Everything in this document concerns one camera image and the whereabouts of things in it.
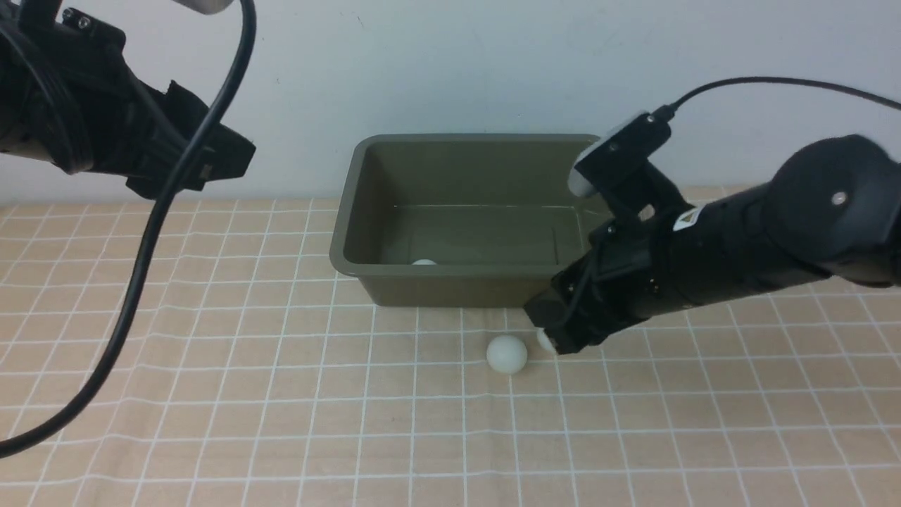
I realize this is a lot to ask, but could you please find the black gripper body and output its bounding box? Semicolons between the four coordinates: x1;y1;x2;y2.
549;211;694;338
2;11;184;200

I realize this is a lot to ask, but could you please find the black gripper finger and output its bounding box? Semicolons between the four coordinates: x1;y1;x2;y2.
166;80;209;142
549;324;606;354
190;126;256;192
524;292;564;330

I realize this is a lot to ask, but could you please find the olive green plastic bin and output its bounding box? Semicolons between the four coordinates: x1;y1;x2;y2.
329;134;611;308

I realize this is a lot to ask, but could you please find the beige grid tablecloth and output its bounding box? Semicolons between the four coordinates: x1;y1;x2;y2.
1;199;900;506

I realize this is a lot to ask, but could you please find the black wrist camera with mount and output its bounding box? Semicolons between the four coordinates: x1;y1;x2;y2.
567;106;691;225
175;0;234;15

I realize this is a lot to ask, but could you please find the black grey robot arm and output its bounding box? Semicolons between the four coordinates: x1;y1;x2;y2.
524;135;899;354

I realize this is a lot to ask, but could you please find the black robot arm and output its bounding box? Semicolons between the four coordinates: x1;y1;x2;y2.
1;1;209;199

